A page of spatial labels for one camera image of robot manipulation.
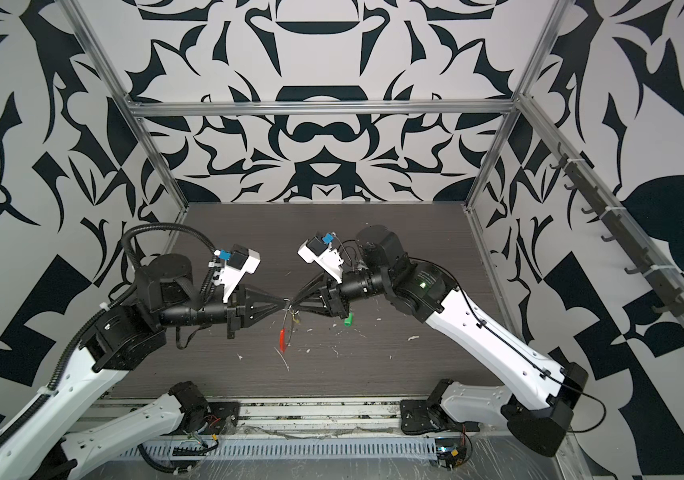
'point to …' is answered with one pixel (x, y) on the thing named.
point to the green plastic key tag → (348, 321)
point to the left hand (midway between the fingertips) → (285, 298)
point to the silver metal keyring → (295, 316)
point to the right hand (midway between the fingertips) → (299, 302)
